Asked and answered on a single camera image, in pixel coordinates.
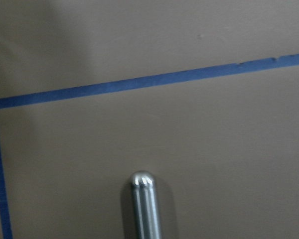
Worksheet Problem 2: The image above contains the steel muddler with black tip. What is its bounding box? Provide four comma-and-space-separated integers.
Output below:
131, 171, 162, 239

